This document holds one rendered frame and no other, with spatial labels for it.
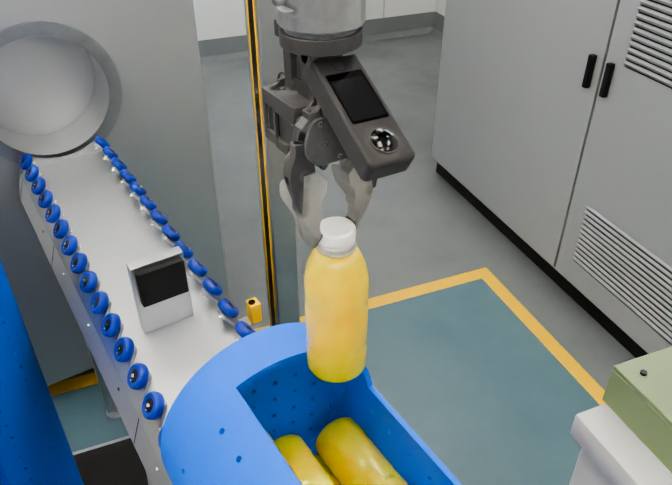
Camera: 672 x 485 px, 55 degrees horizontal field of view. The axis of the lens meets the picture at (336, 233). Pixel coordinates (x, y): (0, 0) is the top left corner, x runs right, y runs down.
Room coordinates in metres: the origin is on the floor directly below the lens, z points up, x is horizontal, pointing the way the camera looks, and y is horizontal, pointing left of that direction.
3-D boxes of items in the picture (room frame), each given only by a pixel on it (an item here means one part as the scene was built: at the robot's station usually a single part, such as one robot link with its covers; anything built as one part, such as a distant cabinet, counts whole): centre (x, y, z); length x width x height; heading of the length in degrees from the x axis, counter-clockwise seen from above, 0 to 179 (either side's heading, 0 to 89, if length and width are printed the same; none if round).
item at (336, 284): (0.53, 0.00, 1.33); 0.07 x 0.07 x 0.19
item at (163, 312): (0.93, 0.32, 1.00); 0.10 x 0.04 x 0.15; 123
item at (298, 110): (0.56, 0.02, 1.56); 0.09 x 0.08 x 0.12; 33
